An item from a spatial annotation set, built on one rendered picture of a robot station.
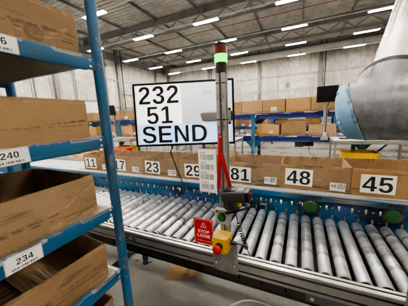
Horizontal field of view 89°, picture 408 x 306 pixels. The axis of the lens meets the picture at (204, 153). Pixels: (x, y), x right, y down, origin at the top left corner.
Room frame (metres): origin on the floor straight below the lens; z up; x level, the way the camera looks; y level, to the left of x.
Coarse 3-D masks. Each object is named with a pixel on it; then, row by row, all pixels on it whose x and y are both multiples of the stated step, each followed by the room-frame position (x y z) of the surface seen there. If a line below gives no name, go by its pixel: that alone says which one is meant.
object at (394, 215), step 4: (388, 212) 1.02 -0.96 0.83; (392, 212) 1.01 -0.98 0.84; (396, 212) 1.01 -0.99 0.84; (388, 216) 1.02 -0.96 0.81; (392, 216) 1.01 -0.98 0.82; (396, 216) 1.00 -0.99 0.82; (400, 216) 1.00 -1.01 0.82; (388, 220) 1.02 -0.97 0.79; (392, 220) 1.01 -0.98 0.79; (396, 220) 1.00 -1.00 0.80; (400, 220) 1.00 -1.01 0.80
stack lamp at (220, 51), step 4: (220, 44) 0.85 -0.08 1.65; (216, 48) 0.86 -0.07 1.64; (220, 48) 0.85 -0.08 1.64; (224, 48) 0.85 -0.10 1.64; (216, 52) 0.86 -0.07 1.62; (220, 52) 0.85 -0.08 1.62; (224, 52) 0.85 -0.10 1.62; (216, 56) 0.86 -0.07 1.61; (220, 56) 0.85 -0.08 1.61; (224, 56) 0.85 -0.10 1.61; (216, 60) 0.86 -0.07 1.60; (220, 60) 0.85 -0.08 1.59; (224, 60) 0.85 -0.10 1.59
